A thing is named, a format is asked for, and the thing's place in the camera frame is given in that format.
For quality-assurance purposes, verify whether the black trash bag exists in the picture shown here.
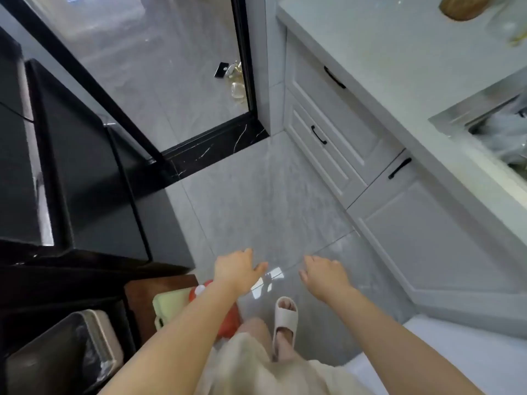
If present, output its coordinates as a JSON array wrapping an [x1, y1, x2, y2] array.
[[6, 314, 116, 395]]

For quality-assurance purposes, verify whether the person's left forearm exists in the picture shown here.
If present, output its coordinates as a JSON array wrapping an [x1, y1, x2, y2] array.
[[98, 283, 244, 395]]

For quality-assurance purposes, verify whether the white panelled drawer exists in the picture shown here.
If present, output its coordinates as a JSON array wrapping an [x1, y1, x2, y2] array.
[[283, 90, 368, 210]]

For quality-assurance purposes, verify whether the pale green board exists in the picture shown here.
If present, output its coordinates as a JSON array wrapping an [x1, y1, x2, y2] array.
[[152, 288, 197, 330]]

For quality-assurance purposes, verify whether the white plastic bag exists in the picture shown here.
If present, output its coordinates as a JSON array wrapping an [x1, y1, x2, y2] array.
[[473, 100, 527, 165]]

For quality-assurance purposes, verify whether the person's left leg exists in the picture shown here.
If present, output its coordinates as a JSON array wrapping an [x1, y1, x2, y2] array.
[[238, 316, 273, 358]]

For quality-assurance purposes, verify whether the black marble door sill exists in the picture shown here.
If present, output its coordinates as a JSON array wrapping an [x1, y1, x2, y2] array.
[[161, 112, 271, 178]]

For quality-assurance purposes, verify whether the brown wooden board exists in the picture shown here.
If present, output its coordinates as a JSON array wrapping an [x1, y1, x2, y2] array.
[[123, 274, 199, 344]]

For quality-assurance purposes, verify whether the white cabinet door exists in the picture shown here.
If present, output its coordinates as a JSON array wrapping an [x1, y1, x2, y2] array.
[[345, 150, 527, 292]]

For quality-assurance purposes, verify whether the cluster of clear bottles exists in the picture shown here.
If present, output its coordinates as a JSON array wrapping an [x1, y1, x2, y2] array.
[[224, 60, 249, 106]]

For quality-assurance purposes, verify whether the black low cabinet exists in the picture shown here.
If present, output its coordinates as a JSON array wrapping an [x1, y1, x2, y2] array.
[[0, 238, 197, 358]]

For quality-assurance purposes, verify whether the person's right hand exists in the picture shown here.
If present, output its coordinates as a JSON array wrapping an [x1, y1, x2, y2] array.
[[298, 255, 355, 305]]

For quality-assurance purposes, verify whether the person's right forearm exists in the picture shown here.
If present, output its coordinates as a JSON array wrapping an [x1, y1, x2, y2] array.
[[327, 285, 486, 395]]

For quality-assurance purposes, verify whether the stainless steel sink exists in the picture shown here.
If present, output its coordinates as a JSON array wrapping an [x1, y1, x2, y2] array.
[[428, 74, 527, 182]]

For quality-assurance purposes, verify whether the person's left hand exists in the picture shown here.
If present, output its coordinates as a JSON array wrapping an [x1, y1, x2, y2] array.
[[213, 249, 268, 299]]

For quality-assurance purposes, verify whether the black framed glass door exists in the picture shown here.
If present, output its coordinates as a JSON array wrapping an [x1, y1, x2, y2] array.
[[0, 0, 259, 165]]

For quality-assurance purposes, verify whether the red plastic stool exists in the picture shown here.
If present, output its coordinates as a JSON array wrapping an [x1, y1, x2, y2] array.
[[188, 278, 242, 340]]

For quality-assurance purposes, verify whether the white side cabinet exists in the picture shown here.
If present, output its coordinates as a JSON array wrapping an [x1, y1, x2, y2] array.
[[344, 314, 527, 395]]

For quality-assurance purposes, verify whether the beige skirt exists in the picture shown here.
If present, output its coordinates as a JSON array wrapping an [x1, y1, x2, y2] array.
[[197, 332, 371, 395]]

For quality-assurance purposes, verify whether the glass jar with pickles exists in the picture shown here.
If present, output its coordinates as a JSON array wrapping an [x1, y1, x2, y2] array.
[[438, 0, 494, 22]]

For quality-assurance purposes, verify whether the black fridge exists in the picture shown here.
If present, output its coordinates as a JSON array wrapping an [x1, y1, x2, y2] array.
[[0, 26, 195, 270]]

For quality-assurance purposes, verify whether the beige trash bin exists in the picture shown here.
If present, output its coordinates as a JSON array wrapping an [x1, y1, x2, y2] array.
[[4, 309, 125, 395]]

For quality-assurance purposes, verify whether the white countertop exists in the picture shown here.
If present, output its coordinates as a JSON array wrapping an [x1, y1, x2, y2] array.
[[276, 0, 527, 227]]

